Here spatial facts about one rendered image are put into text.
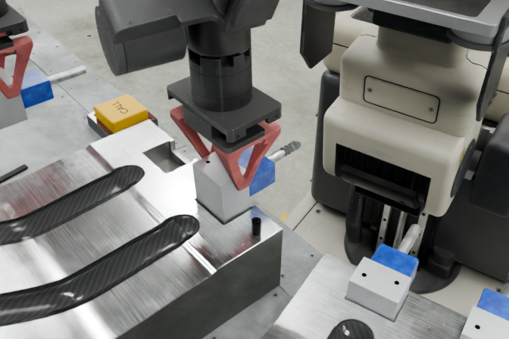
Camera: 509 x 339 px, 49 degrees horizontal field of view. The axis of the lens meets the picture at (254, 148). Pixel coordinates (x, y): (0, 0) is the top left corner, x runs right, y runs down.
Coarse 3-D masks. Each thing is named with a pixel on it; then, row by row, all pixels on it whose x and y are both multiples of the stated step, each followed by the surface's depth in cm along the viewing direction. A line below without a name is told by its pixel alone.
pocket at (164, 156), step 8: (168, 144) 70; (144, 152) 68; (152, 152) 69; (160, 152) 70; (168, 152) 71; (176, 152) 71; (152, 160) 70; (160, 160) 71; (168, 160) 71; (176, 160) 71; (184, 160) 69; (192, 160) 67; (160, 168) 70; (168, 168) 70; (176, 168) 70
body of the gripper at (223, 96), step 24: (192, 72) 50; (216, 72) 49; (240, 72) 49; (168, 96) 55; (192, 96) 52; (216, 96) 50; (240, 96) 51; (264, 96) 53; (216, 120) 50; (240, 120) 50
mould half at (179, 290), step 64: (128, 128) 72; (0, 192) 63; (64, 192) 63; (128, 192) 63; (192, 192) 62; (0, 256) 54; (64, 256) 56; (192, 256) 55; (256, 256) 57; (64, 320) 49; (128, 320) 50; (192, 320) 55
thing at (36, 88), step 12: (0, 72) 70; (36, 72) 72; (72, 72) 74; (84, 72) 75; (24, 84) 70; (36, 84) 70; (48, 84) 71; (0, 96) 67; (24, 96) 70; (36, 96) 71; (48, 96) 72; (0, 108) 68; (12, 108) 69; (24, 108) 70; (0, 120) 69; (12, 120) 70
